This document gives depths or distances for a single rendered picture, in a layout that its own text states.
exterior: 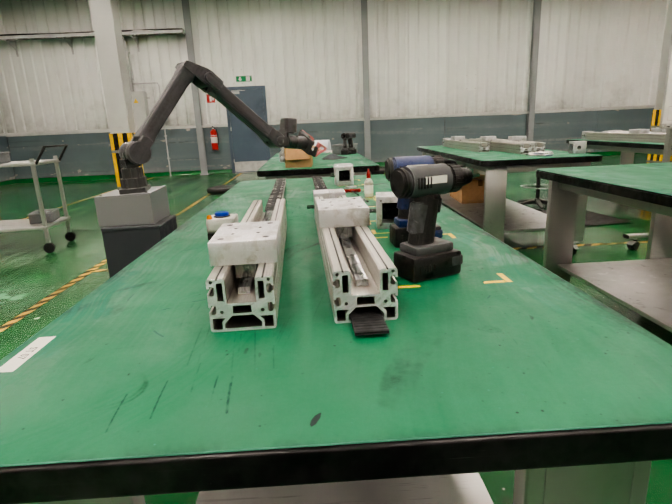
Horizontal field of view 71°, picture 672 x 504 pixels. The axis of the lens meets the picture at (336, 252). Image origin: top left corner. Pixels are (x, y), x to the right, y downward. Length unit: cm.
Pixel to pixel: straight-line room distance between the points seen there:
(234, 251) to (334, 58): 1188
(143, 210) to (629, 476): 150
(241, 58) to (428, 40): 460
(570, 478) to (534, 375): 15
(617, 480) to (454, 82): 1249
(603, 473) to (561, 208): 243
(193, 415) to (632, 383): 50
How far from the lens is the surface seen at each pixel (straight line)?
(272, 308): 75
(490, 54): 1334
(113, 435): 57
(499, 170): 387
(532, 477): 70
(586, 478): 73
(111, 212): 178
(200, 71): 190
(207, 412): 57
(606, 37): 1465
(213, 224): 137
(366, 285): 78
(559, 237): 309
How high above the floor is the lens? 108
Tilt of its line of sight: 15 degrees down
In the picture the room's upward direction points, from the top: 3 degrees counter-clockwise
